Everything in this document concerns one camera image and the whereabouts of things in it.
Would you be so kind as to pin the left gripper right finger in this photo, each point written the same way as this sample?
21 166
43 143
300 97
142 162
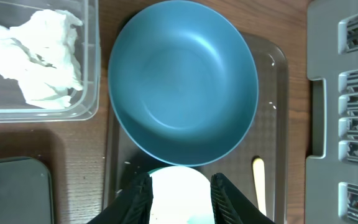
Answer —
231 206

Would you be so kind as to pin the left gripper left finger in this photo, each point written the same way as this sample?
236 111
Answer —
132 205

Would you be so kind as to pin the white tissue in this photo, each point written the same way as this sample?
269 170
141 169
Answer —
40 55

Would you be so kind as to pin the grey dishwasher rack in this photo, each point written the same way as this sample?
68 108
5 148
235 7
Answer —
331 185

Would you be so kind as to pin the black waste bin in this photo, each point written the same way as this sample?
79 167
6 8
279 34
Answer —
25 191

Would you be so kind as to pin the light blue rice bowl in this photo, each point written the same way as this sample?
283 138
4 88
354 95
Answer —
182 195

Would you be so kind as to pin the yellow plastic spoon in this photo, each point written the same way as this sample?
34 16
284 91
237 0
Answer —
258 169

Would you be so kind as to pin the dark brown serving tray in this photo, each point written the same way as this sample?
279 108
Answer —
266 139

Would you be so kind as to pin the dark blue plate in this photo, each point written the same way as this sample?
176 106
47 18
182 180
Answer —
183 83

